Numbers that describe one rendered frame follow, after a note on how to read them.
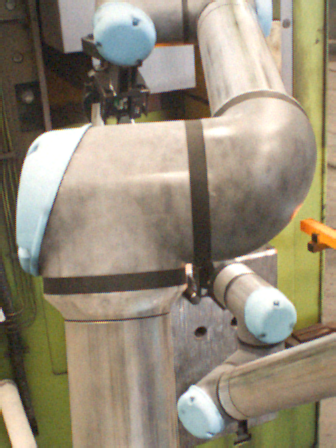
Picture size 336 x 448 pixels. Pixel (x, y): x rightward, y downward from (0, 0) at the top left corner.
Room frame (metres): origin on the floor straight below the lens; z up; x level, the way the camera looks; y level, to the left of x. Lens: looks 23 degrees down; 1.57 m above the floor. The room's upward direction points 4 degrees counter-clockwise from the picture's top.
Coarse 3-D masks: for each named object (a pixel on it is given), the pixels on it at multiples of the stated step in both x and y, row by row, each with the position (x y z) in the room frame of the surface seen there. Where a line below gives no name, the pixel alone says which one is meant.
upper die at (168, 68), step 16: (48, 48) 1.63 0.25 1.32; (160, 48) 1.33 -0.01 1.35; (176, 48) 1.35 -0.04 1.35; (192, 48) 1.36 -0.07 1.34; (48, 64) 1.65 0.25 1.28; (64, 64) 1.50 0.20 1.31; (80, 64) 1.37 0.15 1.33; (96, 64) 1.29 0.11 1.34; (144, 64) 1.32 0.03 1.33; (160, 64) 1.33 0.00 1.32; (176, 64) 1.34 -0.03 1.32; (192, 64) 1.36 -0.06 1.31; (64, 80) 1.51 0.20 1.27; (80, 80) 1.38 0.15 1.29; (160, 80) 1.33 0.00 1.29; (176, 80) 1.34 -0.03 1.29; (192, 80) 1.36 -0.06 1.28
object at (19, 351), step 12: (0, 252) 1.33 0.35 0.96; (0, 264) 1.33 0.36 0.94; (0, 276) 1.32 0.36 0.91; (0, 288) 1.33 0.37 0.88; (12, 312) 1.33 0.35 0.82; (12, 324) 1.33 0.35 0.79; (12, 336) 1.33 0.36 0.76; (12, 348) 1.33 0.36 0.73; (24, 348) 1.35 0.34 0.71; (24, 372) 1.33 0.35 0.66; (24, 384) 1.33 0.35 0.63; (24, 396) 1.33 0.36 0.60; (24, 408) 1.32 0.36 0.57; (36, 432) 1.31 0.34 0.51
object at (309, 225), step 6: (306, 222) 1.45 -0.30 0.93; (312, 222) 1.45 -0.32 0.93; (318, 222) 1.45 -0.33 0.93; (300, 228) 1.46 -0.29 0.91; (306, 228) 1.44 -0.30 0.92; (312, 228) 1.42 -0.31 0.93; (318, 228) 1.41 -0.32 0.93; (324, 228) 1.41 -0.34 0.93; (330, 228) 1.41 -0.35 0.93; (324, 234) 1.38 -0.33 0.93; (330, 234) 1.38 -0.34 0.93; (324, 240) 1.38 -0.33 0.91; (330, 240) 1.37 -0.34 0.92
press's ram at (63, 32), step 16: (48, 0) 1.34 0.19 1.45; (64, 0) 1.27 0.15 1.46; (80, 0) 1.28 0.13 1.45; (48, 16) 1.35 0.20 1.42; (64, 16) 1.27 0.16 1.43; (80, 16) 1.28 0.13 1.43; (48, 32) 1.37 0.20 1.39; (64, 32) 1.27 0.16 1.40; (80, 32) 1.28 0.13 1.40; (64, 48) 1.27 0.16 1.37; (80, 48) 1.28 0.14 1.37
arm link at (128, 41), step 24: (96, 0) 0.93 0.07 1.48; (120, 0) 0.89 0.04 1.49; (144, 0) 0.89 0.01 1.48; (168, 0) 0.89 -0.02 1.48; (96, 24) 0.88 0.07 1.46; (120, 24) 0.86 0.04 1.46; (144, 24) 0.86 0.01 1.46; (168, 24) 0.88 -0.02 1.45; (120, 48) 0.87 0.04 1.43; (144, 48) 0.87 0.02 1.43
